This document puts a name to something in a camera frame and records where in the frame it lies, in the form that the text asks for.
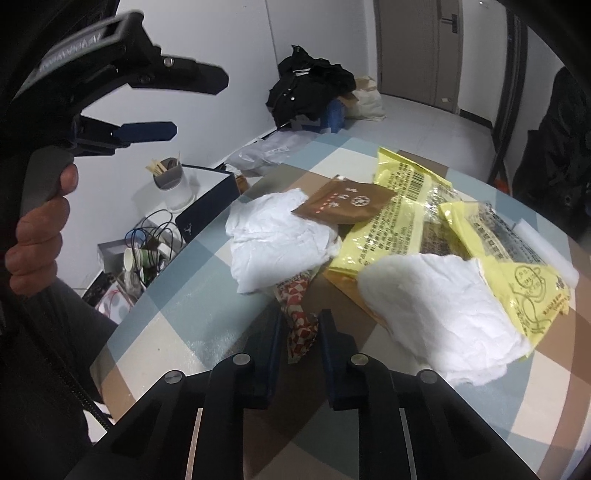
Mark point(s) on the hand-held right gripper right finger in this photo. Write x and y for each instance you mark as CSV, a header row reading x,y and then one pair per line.
x,y
330,350

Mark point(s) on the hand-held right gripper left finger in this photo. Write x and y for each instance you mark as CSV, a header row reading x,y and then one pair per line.
x,y
277,344

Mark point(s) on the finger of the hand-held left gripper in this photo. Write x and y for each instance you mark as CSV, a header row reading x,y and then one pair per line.
x,y
147,132
203,78

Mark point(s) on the red white patterned wrapper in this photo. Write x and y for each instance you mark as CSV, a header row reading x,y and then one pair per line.
x,y
295,318

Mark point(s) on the yellow plastic bread bag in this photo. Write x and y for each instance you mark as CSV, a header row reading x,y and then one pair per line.
x,y
508,277

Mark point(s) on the person's left hand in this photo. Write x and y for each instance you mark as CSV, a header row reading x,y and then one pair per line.
x,y
37,235

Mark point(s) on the wooden sticks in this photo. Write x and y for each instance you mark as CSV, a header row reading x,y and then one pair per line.
x,y
159,167

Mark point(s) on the frosted white jar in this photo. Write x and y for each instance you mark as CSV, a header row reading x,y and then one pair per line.
x,y
178,191

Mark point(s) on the crumpled white tissue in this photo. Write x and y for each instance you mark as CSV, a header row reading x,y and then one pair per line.
x,y
272,249
429,314

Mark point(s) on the white plastic bag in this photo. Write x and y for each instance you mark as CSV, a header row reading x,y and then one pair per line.
x,y
272,150

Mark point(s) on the navy and white box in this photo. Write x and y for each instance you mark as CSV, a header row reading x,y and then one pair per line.
x,y
207,217

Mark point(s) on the pile of black clothes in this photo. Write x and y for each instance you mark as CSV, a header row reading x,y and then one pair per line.
x,y
309,87

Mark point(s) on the grey box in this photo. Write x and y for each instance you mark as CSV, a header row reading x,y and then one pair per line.
x,y
111,254

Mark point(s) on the white paper cup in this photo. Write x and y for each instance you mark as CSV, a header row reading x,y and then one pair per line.
x,y
130,262

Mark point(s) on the green patterned paper cup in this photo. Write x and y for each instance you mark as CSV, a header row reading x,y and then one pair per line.
x,y
150,264

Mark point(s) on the yellow bread bag with barcode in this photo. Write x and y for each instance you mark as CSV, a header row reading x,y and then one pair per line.
x,y
392,230

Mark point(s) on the blue box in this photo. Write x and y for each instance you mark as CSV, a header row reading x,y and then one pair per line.
x,y
334,117

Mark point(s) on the brown paper packet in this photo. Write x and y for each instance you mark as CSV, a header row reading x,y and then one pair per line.
x,y
351,203

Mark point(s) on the beige paper bag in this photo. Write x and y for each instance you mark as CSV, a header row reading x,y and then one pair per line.
x,y
369,104

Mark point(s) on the brown door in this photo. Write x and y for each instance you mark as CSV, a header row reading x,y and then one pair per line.
x,y
411,50

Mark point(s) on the hanging black jacket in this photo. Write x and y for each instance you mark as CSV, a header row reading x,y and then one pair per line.
x,y
558,161

